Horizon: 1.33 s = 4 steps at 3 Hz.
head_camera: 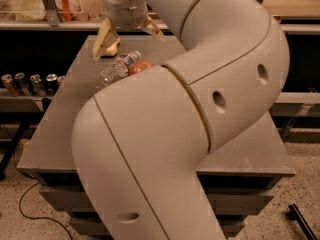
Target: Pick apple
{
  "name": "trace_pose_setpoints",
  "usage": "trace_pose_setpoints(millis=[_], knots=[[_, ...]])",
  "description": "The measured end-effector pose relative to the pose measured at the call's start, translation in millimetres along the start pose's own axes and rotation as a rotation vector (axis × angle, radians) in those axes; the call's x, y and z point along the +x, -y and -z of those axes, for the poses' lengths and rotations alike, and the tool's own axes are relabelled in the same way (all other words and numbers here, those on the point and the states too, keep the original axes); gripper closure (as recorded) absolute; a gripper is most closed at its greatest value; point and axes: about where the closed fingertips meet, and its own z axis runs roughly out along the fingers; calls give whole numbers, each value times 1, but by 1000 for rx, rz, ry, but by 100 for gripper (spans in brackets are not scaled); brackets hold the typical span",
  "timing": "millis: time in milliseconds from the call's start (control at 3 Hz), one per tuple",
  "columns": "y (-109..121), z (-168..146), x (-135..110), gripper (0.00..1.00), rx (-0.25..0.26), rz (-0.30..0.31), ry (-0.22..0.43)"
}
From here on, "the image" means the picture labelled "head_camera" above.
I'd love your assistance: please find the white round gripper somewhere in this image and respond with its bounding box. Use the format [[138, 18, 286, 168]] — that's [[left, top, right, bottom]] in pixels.
[[92, 0, 165, 61]]

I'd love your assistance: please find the red apple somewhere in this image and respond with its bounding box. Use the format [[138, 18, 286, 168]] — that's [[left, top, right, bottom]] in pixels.
[[129, 60, 153, 75]]

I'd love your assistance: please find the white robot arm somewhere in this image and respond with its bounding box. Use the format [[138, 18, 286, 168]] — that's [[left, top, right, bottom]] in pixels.
[[71, 0, 289, 240]]

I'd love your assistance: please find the yellow sponge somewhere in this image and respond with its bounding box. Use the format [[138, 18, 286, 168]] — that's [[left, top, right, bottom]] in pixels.
[[102, 40, 120, 57]]

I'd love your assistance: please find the clear plastic water bottle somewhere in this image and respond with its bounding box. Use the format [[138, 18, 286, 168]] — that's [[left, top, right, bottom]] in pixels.
[[92, 51, 141, 93]]

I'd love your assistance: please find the orange white bag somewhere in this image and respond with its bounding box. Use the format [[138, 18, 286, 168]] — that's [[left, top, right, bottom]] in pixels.
[[53, 0, 91, 21]]

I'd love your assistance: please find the red drink can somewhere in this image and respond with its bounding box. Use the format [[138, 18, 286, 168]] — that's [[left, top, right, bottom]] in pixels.
[[57, 76, 65, 87]]

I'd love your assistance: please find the dark drink can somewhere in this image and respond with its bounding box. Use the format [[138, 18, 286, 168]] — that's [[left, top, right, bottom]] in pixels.
[[46, 73, 58, 94]]

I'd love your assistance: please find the green drink can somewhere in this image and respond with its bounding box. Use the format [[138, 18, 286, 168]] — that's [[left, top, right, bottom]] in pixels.
[[30, 74, 47, 96]]

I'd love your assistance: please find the orange drink can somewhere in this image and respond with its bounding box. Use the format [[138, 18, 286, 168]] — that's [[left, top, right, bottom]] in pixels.
[[1, 74, 20, 97]]

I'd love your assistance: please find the black table leg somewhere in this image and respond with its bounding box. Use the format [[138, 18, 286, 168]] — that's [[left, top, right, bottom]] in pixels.
[[0, 120, 28, 181]]

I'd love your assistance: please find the upper grey drawer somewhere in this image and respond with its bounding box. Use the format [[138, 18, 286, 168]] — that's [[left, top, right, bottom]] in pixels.
[[39, 186, 274, 216]]

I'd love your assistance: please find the grey drawer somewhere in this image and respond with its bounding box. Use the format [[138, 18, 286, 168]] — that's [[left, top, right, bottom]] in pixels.
[[39, 186, 274, 216], [69, 215, 245, 238]]

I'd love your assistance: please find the grey drawer cabinet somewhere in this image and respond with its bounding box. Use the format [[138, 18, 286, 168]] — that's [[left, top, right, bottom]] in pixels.
[[18, 36, 294, 223]]

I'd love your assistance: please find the lower grey drawer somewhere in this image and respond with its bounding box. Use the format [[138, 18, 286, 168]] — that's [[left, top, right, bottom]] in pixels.
[[69, 215, 245, 238]]

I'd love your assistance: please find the black bar on floor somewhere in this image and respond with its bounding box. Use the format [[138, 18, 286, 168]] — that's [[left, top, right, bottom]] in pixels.
[[288, 204, 318, 240]]

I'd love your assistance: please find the left metal bracket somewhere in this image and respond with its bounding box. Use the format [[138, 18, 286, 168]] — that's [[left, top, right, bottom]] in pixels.
[[42, 0, 61, 27]]

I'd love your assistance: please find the black floor cable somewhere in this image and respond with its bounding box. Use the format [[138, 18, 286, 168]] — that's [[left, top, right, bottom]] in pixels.
[[14, 150, 74, 240]]

